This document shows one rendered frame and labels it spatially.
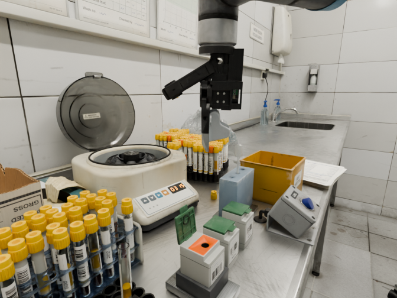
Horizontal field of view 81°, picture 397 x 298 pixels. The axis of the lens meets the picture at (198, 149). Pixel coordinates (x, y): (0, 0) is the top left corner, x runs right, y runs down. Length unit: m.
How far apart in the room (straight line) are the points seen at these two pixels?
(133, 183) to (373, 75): 2.40
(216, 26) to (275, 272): 0.42
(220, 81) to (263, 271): 0.34
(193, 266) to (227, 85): 0.31
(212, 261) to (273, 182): 0.32
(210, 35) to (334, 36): 2.28
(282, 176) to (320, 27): 2.25
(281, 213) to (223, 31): 0.35
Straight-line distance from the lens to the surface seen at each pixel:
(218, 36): 0.46
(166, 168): 0.55
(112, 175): 0.50
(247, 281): 0.41
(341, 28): 2.70
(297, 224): 0.49
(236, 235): 0.40
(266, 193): 0.62
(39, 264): 0.35
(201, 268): 0.33
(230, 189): 0.48
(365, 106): 2.64
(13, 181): 0.51
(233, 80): 0.48
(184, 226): 0.34
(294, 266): 0.45
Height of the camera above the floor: 1.15
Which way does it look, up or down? 14 degrees down
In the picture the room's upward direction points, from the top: straight up
